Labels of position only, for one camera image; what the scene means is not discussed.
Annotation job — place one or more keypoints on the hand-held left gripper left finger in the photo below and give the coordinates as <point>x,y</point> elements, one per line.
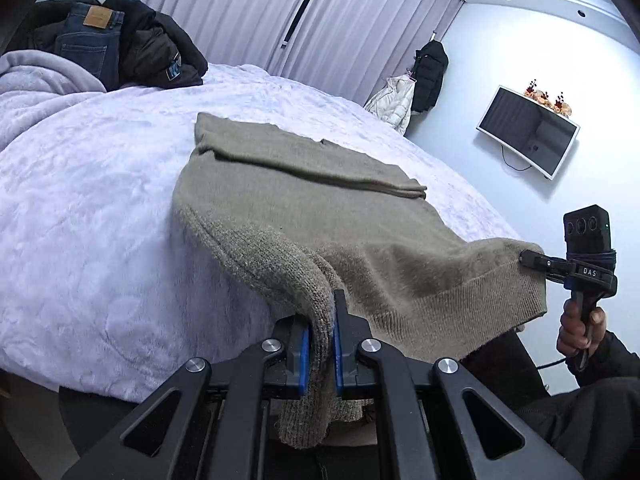
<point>303,360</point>

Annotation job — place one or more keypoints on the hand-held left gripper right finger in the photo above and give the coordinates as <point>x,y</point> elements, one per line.
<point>337,360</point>

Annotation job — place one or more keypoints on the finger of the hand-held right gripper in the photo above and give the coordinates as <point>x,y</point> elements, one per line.
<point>535,259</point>

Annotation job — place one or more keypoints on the brown knit sweater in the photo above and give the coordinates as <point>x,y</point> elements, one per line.
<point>350,240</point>

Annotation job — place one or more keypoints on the person's right forearm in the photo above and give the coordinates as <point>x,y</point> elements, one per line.
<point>617,360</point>

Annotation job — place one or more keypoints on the person's right hand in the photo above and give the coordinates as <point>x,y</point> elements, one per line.
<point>570,332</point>

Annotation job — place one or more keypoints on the dark brown cloth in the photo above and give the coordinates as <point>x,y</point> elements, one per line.
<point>505,365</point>

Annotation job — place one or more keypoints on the dried flower decoration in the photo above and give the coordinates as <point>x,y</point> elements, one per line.
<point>562,105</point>

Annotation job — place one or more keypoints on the person's black trousers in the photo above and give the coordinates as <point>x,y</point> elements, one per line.
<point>590,430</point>

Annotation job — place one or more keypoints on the white hanging puffer jacket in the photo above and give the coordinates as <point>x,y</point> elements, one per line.
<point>392,105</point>

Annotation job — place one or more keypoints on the black hanging puffer jacket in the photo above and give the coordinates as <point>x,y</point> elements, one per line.
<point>430,75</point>

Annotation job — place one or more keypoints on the lilac fleece bed blanket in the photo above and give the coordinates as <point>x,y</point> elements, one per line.
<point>100,210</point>

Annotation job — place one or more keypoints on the light grey curtain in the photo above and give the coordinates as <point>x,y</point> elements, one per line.
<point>225,5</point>
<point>380,25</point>

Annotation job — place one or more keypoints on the dark blue jeans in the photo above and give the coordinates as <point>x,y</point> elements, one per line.
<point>85,45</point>

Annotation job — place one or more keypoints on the grey-lilac throw blanket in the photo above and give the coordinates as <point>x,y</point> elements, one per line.
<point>40,75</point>

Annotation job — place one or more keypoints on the white-framed wall television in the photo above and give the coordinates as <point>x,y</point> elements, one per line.
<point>530,130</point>

